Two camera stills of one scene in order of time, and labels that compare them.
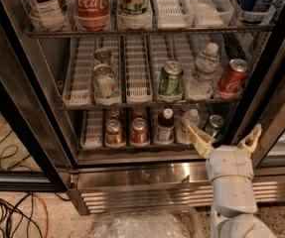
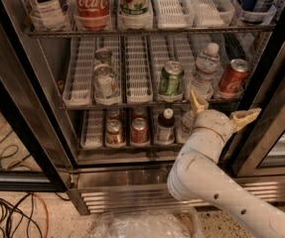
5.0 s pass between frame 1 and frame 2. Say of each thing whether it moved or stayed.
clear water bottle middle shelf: stayed
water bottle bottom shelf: stayed
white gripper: moved
